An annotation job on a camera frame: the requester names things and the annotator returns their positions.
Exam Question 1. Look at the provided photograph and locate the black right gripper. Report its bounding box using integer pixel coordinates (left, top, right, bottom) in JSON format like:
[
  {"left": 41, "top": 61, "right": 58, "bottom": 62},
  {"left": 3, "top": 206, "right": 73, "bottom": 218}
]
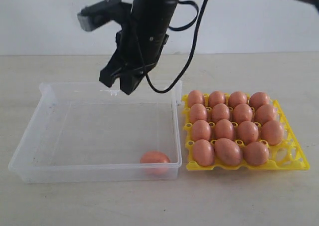
[{"left": 99, "top": 0, "right": 179, "bottom": 95}]

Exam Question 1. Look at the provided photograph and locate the clear plastic bin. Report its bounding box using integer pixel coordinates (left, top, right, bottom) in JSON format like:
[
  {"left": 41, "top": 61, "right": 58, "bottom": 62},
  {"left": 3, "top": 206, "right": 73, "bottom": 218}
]
[{"left": 8, "top": 82, "right": 182, "bottom": 183}]

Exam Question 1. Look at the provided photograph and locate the brown egg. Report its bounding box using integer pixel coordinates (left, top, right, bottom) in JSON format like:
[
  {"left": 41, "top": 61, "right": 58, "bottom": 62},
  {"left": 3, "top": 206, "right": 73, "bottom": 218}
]
[
  {"left": 214, "top": 119, "right": 235, "bottom": 140},
  {"left": 192, "top": 139, "right": 215, "bottom": 167},
  {"left": 214, "top": 138, "right": 243, "bottom": 167},
  {"left": 208, "top": 91, "right": 226, "bottom": 108},
  {"left": 233, "top": 103, "right": 253, "bottom": 125},
  {"left": 140, "top": 151, "right": 170, "bottom": 176},
  {"left": 189, "top": 103, "right": 208, "bottom": 124},
  {"left": 261, "top": 120, "right": 284, "bottom": 146},
  {"left": 254, "top": 104, "right": 277, "bottom": 125},
  {"left": 249, "top": 92, "right": 270, "bottom": 110},
  {"left": 191, "top": 120, "right": 211, "bottom": 142},
  {"left": 187, "top": 90, "right": 205, "bottom": 108},
  {"left": 228, "top": 91, "right": 248, "bottom": 109},
  {"left": 237, "top": 121, "right": 259, "bottom": 145},
  {"left": 211, "top": 103, "right": 230, "bottom": 123},
  {"left": 243, "top": 142, "right": 269, "bottom": 166}
]

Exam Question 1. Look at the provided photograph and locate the yellow plastic egg tray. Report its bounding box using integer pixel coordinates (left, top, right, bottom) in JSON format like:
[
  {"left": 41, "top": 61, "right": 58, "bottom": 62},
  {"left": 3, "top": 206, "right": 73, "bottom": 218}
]
[{"left": 181, "top": 94, "right": 310, "bottom": 171}]

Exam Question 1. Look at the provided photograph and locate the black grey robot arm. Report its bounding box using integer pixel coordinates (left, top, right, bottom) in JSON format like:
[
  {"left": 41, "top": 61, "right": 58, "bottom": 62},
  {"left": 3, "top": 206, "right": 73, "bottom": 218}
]
[{"left": 99, "top": 0, "right": 208, "bottom": 95}]

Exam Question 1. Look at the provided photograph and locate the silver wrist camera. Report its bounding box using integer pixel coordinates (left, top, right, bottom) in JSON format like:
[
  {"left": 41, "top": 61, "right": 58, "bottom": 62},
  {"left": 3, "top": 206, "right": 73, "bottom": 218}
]
[{"left": 77, "top": 0, "right": 132, "bottom": 32}]

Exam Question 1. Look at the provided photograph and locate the black camera cable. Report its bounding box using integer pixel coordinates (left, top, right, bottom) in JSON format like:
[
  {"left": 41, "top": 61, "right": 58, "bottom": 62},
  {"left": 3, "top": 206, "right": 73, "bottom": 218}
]
[{"left": 129, "top": 0, "right": 212, "bottom": 94}]

